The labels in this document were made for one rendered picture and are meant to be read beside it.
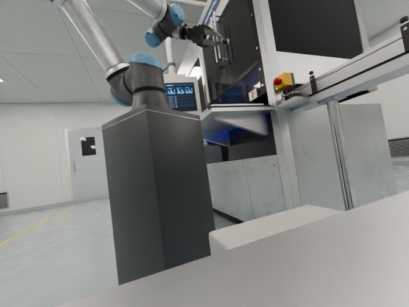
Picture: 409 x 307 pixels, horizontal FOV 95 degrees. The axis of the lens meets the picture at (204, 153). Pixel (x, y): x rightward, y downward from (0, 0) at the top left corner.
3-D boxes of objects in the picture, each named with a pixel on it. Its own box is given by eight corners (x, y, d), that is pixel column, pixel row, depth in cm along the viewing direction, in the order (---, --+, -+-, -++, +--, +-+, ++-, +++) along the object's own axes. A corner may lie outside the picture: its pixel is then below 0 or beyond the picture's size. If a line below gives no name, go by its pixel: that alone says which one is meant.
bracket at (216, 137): (229, 146, 165) (226, 131, 166) (230, 145, 162) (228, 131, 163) (192, 150, 153) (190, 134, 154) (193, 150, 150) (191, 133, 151)
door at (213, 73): (209, 105, 200) (201, 52, 203) (229, 86, 156) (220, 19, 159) (208, 105, 199) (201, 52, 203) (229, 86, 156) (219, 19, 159)
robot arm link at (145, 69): (142, 82, 60) (137, 42, 61) (124, 97, 69) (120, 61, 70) (172, 90, 69) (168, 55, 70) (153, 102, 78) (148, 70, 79)
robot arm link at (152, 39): (152, 23, 82) (164, 14, 88) (139, 37, 89) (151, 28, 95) (165, 40, 86) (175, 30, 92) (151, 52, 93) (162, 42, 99)
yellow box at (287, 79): (285, 91, 108) (283, 78, 109) (295, 85, 102) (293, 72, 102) (275, 90, 106) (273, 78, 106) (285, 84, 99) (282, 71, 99)
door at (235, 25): (229, 86, 156) (220, 19, 159) (263, 56, 115) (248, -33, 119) (229, 86, 155) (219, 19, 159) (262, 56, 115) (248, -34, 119)
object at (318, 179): (246, 192, 330) (239, 144, 335) (403, 220, 138) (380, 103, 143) (192, 204, 295) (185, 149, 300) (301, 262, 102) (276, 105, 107)
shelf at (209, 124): (230, 133, 177) (229, 131, 177) (285, 109, 111) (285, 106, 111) (180, 137, 160) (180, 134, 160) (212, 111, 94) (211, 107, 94)
